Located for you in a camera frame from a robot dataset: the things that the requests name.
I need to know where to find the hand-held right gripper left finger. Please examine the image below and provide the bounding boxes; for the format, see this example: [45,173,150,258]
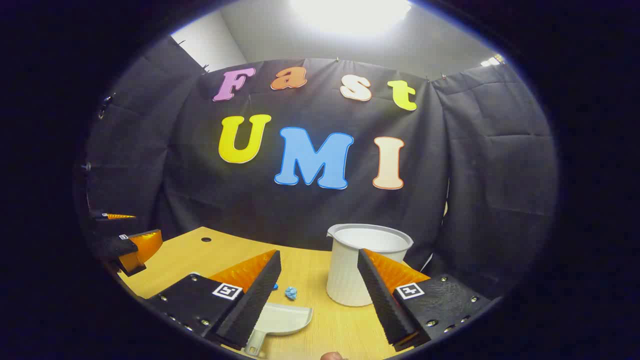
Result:
[146,250,282,350]

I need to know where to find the white dustpan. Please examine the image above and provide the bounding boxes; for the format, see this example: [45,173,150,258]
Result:
[243,301,314,357]

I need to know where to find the black backdrop cloth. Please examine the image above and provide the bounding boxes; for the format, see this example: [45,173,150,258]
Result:
[82,35,558,301]

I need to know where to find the wooden desktop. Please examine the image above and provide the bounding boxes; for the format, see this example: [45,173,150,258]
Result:
[117,226,431,360]

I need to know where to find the white ribbed garbage bin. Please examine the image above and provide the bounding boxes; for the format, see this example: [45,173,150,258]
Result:
[326,223,415,307]

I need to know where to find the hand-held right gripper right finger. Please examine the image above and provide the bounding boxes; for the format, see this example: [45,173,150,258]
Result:
[357,248,494,352]

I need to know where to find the ceiling light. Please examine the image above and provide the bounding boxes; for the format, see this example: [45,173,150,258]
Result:
[287,0,413,36]

